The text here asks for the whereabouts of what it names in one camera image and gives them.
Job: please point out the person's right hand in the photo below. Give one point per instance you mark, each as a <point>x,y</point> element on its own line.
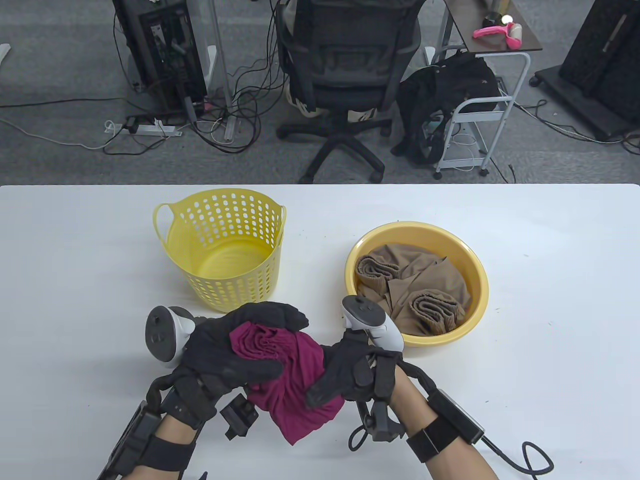
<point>345,370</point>

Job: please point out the person's left hand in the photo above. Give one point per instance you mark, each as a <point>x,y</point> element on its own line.
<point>210,345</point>

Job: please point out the magenta shorts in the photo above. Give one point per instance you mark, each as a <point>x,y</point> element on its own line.
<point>300,380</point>

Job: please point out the brown shorts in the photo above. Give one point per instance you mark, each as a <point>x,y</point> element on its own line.
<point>425,285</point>

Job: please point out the black forearm brace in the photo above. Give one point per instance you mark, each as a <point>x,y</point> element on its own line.
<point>130,440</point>

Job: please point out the person's left forearm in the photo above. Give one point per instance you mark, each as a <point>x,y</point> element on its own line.
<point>170,425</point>

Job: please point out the grey VR controller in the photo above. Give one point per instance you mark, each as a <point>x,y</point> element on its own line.
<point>375,325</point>
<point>162,337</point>

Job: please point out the yellow perforated plastic basket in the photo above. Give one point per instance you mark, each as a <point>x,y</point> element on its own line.
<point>225,260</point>

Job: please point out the black battery pack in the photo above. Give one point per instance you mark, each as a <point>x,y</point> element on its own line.
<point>457,415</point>

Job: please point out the yellow plastic basin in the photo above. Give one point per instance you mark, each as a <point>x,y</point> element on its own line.
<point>477,300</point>

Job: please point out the white power strip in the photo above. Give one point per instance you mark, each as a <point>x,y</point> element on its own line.
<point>150,129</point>

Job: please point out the black bag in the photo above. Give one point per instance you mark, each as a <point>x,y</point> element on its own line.
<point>440,95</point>

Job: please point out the black computer tower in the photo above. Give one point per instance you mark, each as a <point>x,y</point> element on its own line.
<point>165,55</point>

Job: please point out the black mesh office chair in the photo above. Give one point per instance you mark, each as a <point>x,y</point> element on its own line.
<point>345,60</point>

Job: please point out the white flat object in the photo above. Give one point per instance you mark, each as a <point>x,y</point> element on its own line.
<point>4,52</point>

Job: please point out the pink plastic tool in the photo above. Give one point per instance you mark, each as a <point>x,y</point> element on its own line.
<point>492,31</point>

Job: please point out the white cart with brown top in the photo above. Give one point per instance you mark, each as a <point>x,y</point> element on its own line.
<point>465,20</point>

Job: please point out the black round device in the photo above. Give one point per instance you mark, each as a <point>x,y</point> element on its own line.
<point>492,19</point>

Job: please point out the black wheeled cabinet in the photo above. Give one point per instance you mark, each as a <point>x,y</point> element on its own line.
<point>600,60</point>

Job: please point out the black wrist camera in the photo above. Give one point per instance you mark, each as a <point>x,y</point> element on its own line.
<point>239,415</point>
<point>382,422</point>

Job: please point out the grey desk leg post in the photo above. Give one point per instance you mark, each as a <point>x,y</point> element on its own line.
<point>220,60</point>

